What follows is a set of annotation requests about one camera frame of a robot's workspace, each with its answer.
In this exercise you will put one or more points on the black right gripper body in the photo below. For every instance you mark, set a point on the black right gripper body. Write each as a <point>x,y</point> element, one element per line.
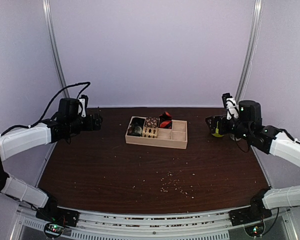
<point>223,129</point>

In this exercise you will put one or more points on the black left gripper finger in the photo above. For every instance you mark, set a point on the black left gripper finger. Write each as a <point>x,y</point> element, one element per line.
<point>97,118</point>
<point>97,124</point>

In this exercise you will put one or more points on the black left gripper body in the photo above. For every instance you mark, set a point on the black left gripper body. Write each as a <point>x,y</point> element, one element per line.
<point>89,126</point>

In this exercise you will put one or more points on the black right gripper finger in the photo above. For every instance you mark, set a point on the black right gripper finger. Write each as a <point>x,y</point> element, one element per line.
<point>212,120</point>
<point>212,127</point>

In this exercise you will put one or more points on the red navy striped tie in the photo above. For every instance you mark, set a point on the red navy striped tie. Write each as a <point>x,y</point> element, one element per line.
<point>165,120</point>

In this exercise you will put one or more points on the wooden compartment box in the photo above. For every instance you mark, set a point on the wooden compartment box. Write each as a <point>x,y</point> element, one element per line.
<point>175,137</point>

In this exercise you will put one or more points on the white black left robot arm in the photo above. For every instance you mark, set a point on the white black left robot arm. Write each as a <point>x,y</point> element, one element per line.
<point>70,119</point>

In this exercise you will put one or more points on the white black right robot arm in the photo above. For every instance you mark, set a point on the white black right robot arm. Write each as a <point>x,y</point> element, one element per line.
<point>243,120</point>

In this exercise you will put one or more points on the green bowl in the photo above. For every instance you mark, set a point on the green bowl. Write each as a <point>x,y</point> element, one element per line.
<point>217,134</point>

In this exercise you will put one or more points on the black rolled tie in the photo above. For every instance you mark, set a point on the black rolled tie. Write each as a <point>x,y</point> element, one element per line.
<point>138,121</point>

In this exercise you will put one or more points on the dark patterned rolled tie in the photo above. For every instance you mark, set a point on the dark patterned rolled tie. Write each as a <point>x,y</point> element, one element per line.
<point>135,130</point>

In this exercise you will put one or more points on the beige patterned rolled tie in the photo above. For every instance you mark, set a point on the beige patterned rolled tie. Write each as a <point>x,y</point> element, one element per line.
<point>149,132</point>

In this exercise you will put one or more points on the brown floral rolled tie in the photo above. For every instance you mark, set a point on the brown floral rolled tie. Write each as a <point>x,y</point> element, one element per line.
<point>151,122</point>

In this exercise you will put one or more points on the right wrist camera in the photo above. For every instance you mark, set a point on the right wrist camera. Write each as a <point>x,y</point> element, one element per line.
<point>230,104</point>

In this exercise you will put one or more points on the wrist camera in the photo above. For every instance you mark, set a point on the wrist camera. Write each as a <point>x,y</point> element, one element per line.
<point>82,105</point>
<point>230,104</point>

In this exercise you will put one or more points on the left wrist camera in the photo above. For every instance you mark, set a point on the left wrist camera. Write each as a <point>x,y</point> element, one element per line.
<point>82,105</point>

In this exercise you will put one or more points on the right aluminium frame post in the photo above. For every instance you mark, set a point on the right aluminium frame post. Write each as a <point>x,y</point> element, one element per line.
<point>250,51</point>

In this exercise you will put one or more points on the aluminium frame post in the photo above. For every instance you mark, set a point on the aluminium frame post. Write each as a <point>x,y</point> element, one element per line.
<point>250,51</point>
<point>51,32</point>

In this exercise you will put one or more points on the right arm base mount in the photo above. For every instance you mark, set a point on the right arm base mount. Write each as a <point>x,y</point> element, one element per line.
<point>254,216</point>

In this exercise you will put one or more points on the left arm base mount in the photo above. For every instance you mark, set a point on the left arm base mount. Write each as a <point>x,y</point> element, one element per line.
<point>58,218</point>

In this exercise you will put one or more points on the aluminium front rail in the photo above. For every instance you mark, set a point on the aluminium front rail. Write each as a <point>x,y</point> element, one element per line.
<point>208,225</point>

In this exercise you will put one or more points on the left aluminium frame post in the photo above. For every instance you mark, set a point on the left aluminium frame post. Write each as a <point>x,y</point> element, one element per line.
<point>51,32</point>

